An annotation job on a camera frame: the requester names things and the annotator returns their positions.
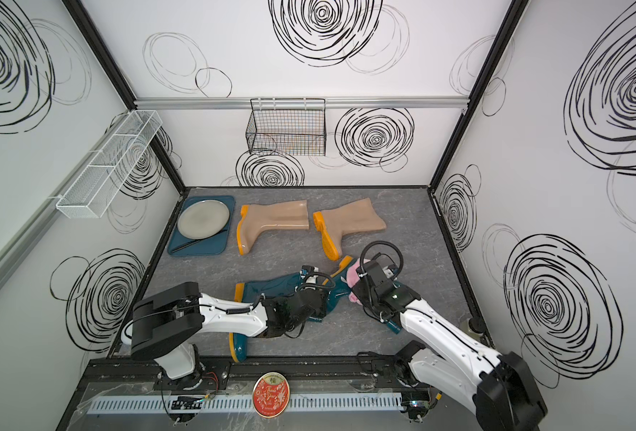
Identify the pink microfiber cloth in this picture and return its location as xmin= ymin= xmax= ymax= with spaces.
xmin=346 ymin=262 xmax=362 ymax=305

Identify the green rubber boot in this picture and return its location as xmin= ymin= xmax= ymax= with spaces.
xmin=228 ymin=271 xmax=311 ymax=364
xmin=309 ymin=256 xmax=375 ymax=323

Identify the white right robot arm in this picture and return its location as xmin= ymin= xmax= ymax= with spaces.
xmin=346 ymin=260 xmax=548 ymax=430

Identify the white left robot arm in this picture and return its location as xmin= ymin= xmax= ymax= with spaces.
xmin=120 ymin=267 xmax=336 ymax=380

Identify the beige rubber boot right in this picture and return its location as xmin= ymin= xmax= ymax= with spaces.
xmin=313 ymin=198 xmax=387 ymax=261

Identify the beige rubber boot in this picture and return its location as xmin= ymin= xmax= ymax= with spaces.
xmin=313 ymin=198 xmax=387 ymax=261
xmin=236 ymin=200 xmax=309 ymax=256

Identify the beige rubber boot left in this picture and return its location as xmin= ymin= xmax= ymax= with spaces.
xmin=236 ymin=200 xmax=309 ymax=256

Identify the small jar black lid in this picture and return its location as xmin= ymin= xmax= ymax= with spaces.
xmin=459 ymin=317 xmax=486 ymax=341

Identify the teal rectangular tray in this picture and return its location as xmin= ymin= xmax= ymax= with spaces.
xmin=167 ymin=196 xmax=235 ymax=257

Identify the grey round plate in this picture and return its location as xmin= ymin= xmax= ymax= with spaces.
xmin=177 ymin=199 xmax=230 ymax=240

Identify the black mounting rail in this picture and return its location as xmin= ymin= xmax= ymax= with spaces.
xmin=79 ymin=352 xmax=427 ymax=391

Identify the white slotted cable duct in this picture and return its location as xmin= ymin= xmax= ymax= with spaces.
xmin=86 ymin=393 xmax=404 ymax=415

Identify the black wire basket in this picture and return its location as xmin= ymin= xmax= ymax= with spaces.
xmin=245 ymin=109 xmax=327 ymax=156

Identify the grey wall rail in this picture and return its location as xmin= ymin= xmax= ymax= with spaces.
xmin=135 ymin=95 xmax=469 ymax=111

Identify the white wire shelf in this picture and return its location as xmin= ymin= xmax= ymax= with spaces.
xmin=56 ymin=111 xmax=163 ymax=219

